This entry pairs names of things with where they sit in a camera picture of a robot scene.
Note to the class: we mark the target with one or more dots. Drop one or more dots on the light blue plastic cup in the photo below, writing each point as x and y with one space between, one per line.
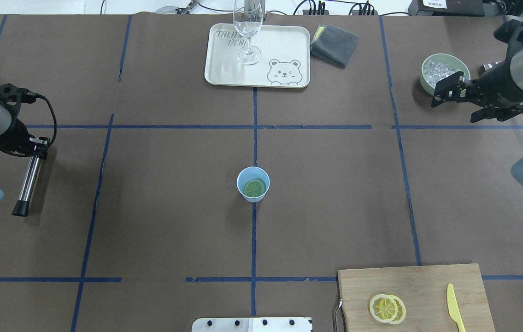
250 173

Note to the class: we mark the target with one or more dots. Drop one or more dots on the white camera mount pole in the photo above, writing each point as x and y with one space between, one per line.
253 324

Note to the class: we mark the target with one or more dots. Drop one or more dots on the clear wine glass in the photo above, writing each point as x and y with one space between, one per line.
248 19

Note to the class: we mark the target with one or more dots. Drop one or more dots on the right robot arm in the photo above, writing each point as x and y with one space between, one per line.
515 57

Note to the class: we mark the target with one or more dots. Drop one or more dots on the steel muddler black tip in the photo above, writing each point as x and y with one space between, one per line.
21 208

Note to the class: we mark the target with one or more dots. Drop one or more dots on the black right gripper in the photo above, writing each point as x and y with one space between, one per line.
493 85

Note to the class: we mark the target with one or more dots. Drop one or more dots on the yellow plastic knife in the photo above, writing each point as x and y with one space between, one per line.
453 308

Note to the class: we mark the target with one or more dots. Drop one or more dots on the green lime slice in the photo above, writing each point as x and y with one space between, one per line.
255 188

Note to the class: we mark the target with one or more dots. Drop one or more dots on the bamboo cutting board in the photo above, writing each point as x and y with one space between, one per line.
423 290

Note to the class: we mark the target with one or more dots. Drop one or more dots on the dark grey folded cloth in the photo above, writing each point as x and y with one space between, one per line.
333 45

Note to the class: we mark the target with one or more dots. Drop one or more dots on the green bowl of ice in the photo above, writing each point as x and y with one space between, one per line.
438 66

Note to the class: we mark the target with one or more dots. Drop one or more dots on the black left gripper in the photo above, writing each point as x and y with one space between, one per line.
16 134

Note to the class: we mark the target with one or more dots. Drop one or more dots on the black power strip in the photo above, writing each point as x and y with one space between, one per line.
318 7

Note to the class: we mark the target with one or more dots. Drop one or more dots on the yellow lemon slice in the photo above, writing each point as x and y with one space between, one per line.
401 310
383 308

